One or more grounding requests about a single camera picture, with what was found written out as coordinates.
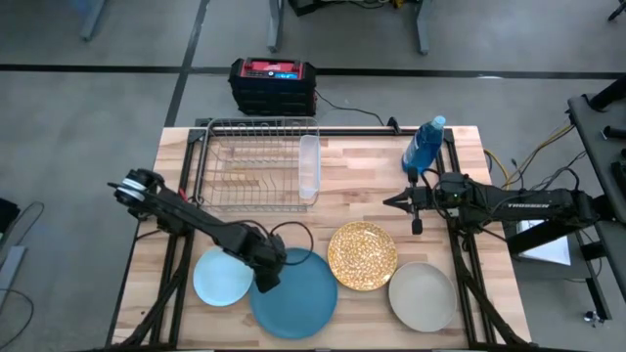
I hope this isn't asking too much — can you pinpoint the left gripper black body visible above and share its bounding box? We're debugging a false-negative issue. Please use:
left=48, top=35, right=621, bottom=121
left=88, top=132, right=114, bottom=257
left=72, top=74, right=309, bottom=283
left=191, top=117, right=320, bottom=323
left=244, top=233, right=289, bottom=294

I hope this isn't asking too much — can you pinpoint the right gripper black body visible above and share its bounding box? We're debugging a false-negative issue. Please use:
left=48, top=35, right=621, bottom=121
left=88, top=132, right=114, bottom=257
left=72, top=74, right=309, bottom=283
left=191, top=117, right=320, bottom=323
left=408, top=166, right=444, bottom=237

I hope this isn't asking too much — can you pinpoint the large dark blue plate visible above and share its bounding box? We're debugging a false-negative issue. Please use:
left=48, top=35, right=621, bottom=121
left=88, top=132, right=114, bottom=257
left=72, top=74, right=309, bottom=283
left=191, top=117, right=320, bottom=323
left=248, top=246, right=339, bottom=340

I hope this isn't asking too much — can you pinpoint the small light blue plate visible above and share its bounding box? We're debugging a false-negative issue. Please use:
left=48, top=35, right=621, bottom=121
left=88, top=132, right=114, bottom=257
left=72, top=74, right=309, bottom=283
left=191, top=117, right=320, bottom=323
left=192, top=244, right=255, bottom=308

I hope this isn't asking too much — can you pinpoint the yellow speckled plate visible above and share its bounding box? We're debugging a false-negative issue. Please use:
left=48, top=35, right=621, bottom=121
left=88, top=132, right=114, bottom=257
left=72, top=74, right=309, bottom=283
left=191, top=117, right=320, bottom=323
left=327, top=220, right=399, bottom=292

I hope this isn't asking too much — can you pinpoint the beige plate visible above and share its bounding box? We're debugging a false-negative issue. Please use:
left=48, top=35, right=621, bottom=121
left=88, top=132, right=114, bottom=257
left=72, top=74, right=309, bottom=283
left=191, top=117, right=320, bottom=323
left=387, top=261, right=459, bottom=333

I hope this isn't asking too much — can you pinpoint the blue dish soap bottle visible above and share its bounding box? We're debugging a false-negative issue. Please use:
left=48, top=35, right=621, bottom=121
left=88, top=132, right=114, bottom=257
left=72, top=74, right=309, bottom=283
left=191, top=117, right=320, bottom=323
left=401, top=114, right=447, bottom=175

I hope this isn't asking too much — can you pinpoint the clear plastic utensil cup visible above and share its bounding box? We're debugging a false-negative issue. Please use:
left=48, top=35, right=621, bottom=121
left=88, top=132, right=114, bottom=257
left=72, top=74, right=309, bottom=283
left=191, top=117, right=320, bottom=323
left=298, top=134, right=322, bottom=200

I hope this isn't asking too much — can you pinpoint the black stand beam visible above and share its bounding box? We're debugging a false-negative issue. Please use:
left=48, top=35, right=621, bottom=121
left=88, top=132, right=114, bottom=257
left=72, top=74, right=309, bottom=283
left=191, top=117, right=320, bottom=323
left=506, top=195, right=617, bottom=255

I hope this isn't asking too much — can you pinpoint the white paper sheet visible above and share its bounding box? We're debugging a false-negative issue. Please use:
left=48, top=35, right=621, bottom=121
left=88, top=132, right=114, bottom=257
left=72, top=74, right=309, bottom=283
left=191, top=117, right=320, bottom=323
left=515, top=219, right=572, bottom=267

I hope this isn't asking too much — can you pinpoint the red and black power station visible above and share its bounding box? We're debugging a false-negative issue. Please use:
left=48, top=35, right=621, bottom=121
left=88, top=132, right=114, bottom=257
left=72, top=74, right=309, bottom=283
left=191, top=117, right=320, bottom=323
left=228, top=57, right=318, bottom=117

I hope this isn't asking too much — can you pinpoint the grey desk leg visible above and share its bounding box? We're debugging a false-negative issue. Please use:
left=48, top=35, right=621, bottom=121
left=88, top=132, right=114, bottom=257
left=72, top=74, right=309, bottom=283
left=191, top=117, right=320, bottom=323
left=80, top=0, right=108, bottom=43
left=266, top=0, right=287, bottom=54
left=416, top=0, right=434, bottom=56

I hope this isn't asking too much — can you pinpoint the grey side table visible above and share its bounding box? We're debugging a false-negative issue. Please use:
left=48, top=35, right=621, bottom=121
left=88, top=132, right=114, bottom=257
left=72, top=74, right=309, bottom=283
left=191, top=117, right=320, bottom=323
left=566, top=92, right=626, bottom=224

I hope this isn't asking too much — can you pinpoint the black equipment under desk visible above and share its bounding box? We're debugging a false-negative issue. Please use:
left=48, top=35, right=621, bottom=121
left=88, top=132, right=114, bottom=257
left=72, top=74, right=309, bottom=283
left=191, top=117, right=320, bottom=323
left=287, top=0, right=421, bottom=17

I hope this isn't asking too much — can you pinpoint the black bag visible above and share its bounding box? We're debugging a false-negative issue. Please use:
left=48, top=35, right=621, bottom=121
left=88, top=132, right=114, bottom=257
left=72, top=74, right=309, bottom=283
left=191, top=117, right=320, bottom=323
left=0, top=198, right=22, bottom=235

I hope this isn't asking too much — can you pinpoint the metal wire dish rack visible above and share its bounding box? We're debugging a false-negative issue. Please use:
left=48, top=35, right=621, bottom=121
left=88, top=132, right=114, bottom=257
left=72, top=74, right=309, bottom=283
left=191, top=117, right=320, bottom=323
left=194, top=116, right=322, bottom=212

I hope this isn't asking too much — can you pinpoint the black aluminium table rail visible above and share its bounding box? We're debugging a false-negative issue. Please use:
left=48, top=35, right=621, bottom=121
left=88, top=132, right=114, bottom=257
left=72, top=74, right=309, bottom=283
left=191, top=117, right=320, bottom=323
left=194, top=116, right=454, bottom=136

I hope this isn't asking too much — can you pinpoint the black power cable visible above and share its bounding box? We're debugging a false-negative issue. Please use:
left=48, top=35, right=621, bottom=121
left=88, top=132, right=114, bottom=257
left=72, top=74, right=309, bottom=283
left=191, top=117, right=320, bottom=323
left=315, top=90, right=402, bottom=134

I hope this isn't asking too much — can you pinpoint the yellow cable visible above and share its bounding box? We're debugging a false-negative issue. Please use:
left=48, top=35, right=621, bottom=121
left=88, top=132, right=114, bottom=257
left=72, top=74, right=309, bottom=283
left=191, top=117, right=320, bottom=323
left=483, top=124, right=576, bottom=190

